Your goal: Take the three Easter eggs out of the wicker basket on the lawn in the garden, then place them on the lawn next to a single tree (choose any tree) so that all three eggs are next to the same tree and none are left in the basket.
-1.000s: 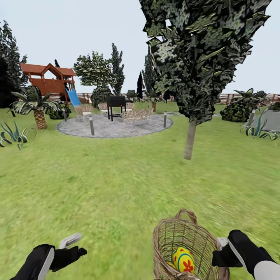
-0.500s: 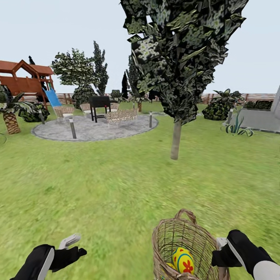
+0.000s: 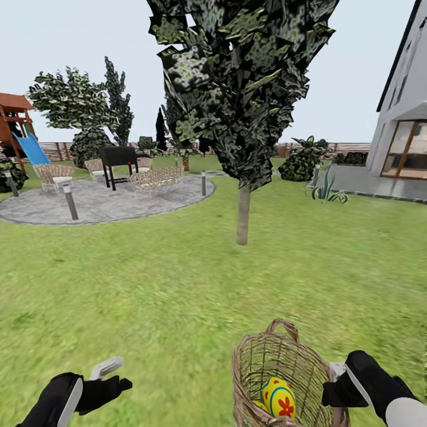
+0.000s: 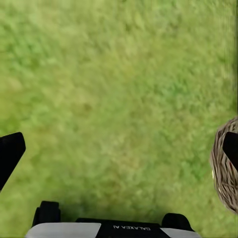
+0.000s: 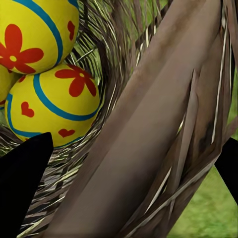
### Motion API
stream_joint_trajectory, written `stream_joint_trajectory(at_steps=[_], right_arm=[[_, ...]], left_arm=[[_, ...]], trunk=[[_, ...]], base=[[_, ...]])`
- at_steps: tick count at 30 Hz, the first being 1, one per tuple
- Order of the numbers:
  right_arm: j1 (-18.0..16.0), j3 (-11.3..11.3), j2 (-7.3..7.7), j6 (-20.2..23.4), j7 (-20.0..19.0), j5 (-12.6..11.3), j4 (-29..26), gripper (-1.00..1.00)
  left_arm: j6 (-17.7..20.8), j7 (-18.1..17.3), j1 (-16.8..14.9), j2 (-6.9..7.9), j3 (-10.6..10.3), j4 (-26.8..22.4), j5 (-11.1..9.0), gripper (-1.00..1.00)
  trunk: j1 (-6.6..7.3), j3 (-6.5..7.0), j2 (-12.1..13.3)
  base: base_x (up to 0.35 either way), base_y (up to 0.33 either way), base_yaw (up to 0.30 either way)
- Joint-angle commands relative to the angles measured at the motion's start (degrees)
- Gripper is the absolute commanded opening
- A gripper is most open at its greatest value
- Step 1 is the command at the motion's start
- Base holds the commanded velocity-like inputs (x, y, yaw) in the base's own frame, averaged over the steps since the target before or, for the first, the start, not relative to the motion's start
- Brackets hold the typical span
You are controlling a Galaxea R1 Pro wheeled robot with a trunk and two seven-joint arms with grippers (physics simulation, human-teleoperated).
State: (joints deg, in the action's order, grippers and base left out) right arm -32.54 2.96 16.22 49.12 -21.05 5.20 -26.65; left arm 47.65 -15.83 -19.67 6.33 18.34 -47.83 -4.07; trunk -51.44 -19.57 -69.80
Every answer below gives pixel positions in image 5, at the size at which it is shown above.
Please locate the easter egg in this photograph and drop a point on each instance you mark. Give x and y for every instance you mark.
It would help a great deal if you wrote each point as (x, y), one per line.
(7, 80)
(36, 35)
(63, 100)

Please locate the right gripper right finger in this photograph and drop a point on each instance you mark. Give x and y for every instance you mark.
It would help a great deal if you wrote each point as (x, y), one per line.
(227, 166)

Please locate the wicker basket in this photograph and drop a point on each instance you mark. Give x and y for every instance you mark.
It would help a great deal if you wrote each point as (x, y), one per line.
(165, 96)

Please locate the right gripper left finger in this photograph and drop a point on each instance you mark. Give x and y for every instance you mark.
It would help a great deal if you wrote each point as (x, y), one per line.
(20, 173)

